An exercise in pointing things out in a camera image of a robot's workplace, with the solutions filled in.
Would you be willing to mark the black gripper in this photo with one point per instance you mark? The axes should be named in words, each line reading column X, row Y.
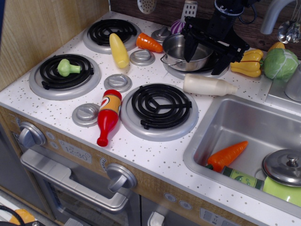
column 217, row 34

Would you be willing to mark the green toy broccoli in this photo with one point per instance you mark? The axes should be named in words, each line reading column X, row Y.
column 65, row 68

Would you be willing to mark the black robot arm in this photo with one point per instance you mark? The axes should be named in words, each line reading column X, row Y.
column 232, row 8

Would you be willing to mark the steel pot lid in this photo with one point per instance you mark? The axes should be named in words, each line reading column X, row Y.
column 284, row 166

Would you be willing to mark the cream toy bottle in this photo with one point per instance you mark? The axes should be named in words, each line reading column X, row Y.
column 202, row 85

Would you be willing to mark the back right stove burner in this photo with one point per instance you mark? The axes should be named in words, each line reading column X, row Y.
column 205, row 71

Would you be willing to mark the stove burner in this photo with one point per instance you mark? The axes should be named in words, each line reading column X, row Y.
column 159, row 112
column 205, row 71
column 46, row 82
column 96, row 37

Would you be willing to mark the purple toy onion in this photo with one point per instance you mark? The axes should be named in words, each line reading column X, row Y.
column 177, row 26

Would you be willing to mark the yellow toy bell pepper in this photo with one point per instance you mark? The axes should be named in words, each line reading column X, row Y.
column 250, row 64

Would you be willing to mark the hanging slotted spatula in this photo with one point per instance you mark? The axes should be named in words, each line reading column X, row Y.
column 189, row 9

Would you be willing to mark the silver stovetop knob back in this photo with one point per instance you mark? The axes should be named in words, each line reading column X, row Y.
column 161, row 34

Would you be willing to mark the silver stovetop knob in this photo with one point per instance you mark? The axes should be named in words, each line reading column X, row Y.
column 142, row 57
column 85, row 115
column 161, row 34
column 119, row 82

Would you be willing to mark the short orange toy carrot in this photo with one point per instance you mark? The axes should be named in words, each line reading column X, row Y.
column 146, row 42

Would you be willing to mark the silver stovetop knob middle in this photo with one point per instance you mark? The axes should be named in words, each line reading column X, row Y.
column 142, row 57

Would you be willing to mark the silver faucet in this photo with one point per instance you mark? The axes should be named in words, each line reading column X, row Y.
column 271, row 15

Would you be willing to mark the small yellow toy vegetable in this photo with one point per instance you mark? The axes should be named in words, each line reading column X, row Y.
column 277, row 45

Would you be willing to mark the green toy cabbage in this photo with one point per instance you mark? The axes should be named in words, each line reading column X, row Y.
column 280, row 64

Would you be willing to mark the hanging perforated skimmer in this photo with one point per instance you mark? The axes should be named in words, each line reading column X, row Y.
column 146, row 6

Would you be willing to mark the front right stove burner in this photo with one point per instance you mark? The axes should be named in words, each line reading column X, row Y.
column 159, row 112

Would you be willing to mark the hanging metal spoons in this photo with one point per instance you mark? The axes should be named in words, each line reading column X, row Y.
column 290, row 31

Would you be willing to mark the yellow toy corn cob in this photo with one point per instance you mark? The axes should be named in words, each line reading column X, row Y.
column 118, row 51

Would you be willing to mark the silver stovetop knob lower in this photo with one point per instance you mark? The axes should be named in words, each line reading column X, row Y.
column 119, row 82

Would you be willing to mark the silver sink basin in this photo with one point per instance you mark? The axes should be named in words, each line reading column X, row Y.
column 231, row 120

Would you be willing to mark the long orange toy carrot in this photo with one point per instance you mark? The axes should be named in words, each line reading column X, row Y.
column 226, row 156

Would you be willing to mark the back left stove burner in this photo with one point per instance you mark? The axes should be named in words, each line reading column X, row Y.
column 96, row 37

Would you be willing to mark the red toy ketchup bottle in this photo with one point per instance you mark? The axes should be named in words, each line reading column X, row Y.
column 108, row 115

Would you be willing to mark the green labelled toy can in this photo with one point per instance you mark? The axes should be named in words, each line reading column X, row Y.
column 243, row 178

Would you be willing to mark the silver stovetop knob front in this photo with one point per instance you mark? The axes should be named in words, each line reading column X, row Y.
column 85, row 115

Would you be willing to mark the right oven dial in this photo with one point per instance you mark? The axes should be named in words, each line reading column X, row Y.
column 120, row 177

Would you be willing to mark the oven dial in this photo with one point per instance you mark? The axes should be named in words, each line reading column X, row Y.
column 120, row 177
column 30, row 135

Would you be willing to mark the front left stove burner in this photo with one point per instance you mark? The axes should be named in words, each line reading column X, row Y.
column 46, row 82

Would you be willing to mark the light green plate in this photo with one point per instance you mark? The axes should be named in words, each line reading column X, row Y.
column 289, row 194

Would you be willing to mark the left oven dial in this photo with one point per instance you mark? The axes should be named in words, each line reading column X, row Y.
column 30, row 135

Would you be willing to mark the orange object on floor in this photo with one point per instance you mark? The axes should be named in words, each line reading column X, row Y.
column 26, row 216

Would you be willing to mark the steel pot with handles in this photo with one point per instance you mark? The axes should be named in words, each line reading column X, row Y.
column 173, row 47

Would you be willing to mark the silver oven door handle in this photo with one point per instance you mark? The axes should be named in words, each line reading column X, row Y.
column 60, row 175

